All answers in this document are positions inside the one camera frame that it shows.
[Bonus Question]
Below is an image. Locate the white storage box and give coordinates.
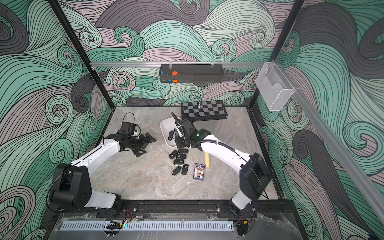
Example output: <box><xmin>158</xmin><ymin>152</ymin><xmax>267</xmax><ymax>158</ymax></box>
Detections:
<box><xmin>160</xmin><ymin>117</ymin><xmax>177</xmax><ymax>148</ymax></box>

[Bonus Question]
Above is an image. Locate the cream foam roller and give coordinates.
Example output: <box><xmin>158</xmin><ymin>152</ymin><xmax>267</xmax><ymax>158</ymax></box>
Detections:
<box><xmin>204</xmin><ymin>152</ymin><xmax>211</xmax><ymax>168</ymax></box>

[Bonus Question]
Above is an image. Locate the black chrome slim car key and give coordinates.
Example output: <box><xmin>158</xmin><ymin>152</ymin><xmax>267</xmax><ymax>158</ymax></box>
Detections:
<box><xmin>168</xmin><ymin>131</ymin><xmax>175</xmax><ymax>141</ymax></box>

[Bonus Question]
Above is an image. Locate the white perforated cable duct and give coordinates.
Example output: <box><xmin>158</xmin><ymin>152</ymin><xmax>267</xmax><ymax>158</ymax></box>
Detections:
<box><xmin>59</xmin><ymin>220</ymin><xmax>235</xmax><ymax>232</ymax></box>

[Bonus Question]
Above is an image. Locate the black car key lower middle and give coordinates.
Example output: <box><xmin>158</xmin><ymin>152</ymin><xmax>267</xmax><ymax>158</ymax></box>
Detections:
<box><xmin>173</xmin><ymin>159</ymin><xmax>184</xmax><ymax>165</ymax></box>

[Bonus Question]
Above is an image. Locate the black wall tray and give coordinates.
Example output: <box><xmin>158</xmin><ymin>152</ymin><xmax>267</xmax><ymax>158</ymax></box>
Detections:
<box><xmin>159</xmin><ymin>65</ymin><xmax>224</xmax><ymax>84</ymax></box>

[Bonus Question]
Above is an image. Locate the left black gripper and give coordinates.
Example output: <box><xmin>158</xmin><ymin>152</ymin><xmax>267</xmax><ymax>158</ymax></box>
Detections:
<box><xmin>128</xmin><ymin>133</ymin><xmax>157</xmax><ymax>157</ymax></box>

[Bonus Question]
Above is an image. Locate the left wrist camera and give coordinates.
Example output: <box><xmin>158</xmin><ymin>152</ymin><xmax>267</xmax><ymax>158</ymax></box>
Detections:
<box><xmin>120</xmin><ymin>122</ymin><xmax>136</xmax><ymax>136</ymax></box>

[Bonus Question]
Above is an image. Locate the black flip car key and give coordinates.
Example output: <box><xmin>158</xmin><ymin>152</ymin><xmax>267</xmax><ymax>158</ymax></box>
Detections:
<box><xmin>172</xmin><ymin>166</ymin><xmax>183</xmax><ymax>176</ymax></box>

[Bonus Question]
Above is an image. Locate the black VW car key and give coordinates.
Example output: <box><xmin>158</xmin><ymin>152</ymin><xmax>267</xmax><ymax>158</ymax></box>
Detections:
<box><xmin>181</xmin><ymin>164</ymin><xmax>189</xmax><ymax>176</ymax></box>

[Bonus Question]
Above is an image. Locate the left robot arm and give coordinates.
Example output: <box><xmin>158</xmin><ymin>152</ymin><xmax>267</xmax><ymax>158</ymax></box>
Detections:
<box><xmin>48</xmin><ymin>133</ymin><xmax>157</xmax><ymax>209</ymax></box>

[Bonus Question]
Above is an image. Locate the black grey chessboard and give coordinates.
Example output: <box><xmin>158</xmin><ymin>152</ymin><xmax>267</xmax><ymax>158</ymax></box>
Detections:
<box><xmin>181</xmin><ymin>101</ymin><xmax>228</xmax><ymax>122</ymax></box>

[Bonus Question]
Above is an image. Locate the aluminium wall rail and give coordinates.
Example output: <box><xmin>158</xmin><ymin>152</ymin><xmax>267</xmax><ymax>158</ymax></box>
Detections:
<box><xmin>90</xmin><ymin>61</ymin><xmax>264</xmax><ymax>69</ymax></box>

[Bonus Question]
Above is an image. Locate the blue playing cards box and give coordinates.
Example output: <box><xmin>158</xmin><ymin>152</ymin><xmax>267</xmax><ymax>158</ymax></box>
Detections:
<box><xmin>193</xmin><ymin>164</ymin><xmax>206</xmax><ymax>181</ymax></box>

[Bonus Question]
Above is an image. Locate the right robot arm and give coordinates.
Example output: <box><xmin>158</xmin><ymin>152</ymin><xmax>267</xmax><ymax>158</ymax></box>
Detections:
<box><xmin>173</xmin><ymin>115</ymin><xmax>271</xmax><ymax>211</ymax></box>

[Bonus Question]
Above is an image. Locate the clear acrylic wall holder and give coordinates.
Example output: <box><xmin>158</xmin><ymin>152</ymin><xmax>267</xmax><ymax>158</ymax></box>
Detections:
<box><xmin>255</xmin><ymin>62</ymin><xmax>295</xmax><ymax>112</ymax></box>

